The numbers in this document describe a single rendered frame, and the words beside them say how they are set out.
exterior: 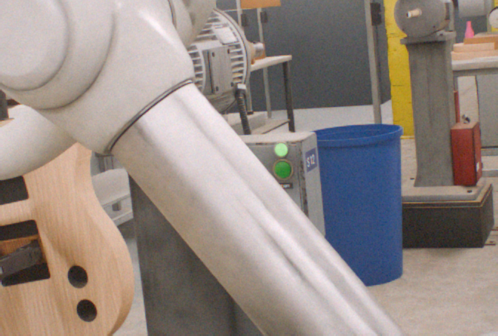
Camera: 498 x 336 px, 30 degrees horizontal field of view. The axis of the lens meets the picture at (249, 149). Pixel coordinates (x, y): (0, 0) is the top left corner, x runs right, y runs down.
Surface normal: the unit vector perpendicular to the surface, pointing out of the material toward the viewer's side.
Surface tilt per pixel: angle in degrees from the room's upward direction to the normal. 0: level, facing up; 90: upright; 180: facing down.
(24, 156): 119
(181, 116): 64
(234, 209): 74
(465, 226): 90
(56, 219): 89
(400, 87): 90
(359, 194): 93
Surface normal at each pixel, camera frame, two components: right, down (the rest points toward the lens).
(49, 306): -0.36, 0.15
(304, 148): 0.93, -0.04
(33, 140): -0.19, 0.44
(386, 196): 0.60, 0.11
